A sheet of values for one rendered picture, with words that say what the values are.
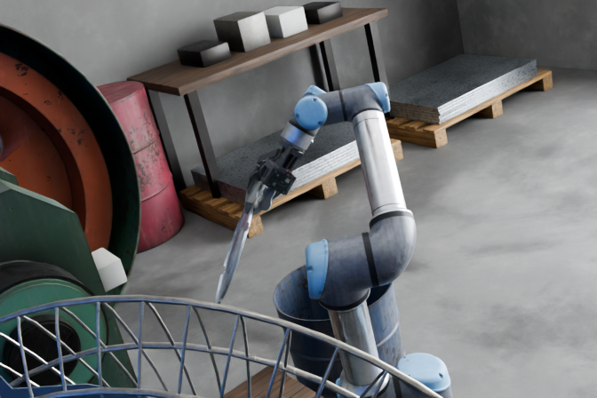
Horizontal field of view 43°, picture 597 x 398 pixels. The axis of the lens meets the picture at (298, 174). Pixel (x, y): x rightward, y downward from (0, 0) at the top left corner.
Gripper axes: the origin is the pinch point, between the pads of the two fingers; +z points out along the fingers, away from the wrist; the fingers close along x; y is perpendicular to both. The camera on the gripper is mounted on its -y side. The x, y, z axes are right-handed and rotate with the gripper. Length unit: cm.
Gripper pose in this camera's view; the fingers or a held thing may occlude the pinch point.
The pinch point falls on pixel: (250, 209)
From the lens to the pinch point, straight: 194.7
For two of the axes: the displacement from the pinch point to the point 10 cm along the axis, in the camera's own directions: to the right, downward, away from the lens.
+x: 8.2, 4.3, 3.9
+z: -5.1, 8.5, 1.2
